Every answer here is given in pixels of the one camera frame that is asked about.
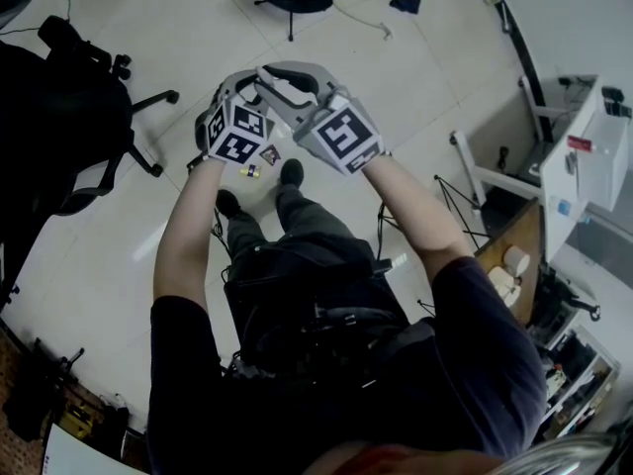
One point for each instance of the blue cloth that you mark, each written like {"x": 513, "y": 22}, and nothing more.
{"x": 405, "y": 2}

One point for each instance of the small dark card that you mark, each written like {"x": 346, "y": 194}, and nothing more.
{"x": 269, "y": 155}

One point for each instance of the person's left forearm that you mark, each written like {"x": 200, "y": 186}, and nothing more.
{"x": 188, "y": 235}

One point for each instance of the brown wooden table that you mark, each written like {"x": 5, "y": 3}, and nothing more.
{"x": 524, "y": 230}

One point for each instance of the yellow tool case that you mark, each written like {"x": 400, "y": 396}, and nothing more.
{"x": 76, "y": 421}

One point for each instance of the person's navy shirt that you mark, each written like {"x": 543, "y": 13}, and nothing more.
{"x": 470, "y": 364}

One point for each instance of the person's right black shoe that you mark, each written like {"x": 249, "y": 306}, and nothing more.
{"x": 292, "y": 171}

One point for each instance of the black chest harness pack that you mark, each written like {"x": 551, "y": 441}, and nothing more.
{"x": 306, "y": 324}

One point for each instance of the clear water bottle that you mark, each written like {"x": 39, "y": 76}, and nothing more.
{"x": 564, "y": 207}

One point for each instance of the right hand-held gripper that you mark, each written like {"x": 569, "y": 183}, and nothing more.
{"x": 346, "y": 134}

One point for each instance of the black folded tripod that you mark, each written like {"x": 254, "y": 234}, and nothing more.
{"x": 59, "y": 364}

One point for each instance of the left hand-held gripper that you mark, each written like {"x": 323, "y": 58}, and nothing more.
{"x": 237, "y": 136}

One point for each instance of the white shelving unit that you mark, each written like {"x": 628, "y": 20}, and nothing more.
{"x": 578, "y": 379}

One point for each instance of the person's right forearm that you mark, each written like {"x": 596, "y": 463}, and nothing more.
{"x": 415, "y": 206}

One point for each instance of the person's black shoe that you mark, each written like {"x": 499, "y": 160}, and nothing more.
{"x": 292, "y": 171}
{"x": 227, "y": 202}

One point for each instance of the black mesh office chair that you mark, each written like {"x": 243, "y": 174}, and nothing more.
{"x": 59, "y": 117}

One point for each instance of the person's left black shoe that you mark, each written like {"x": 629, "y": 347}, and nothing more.
{"x": 227, "y": 202}

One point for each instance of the person's face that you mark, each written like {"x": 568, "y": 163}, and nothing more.
{"x": 405, "y": 463}

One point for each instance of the small grey device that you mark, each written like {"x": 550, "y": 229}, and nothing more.
{"x": 572, "y": 162}

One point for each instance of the black metal equipment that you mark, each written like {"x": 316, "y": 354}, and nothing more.
{"x": 554, "y": 295}

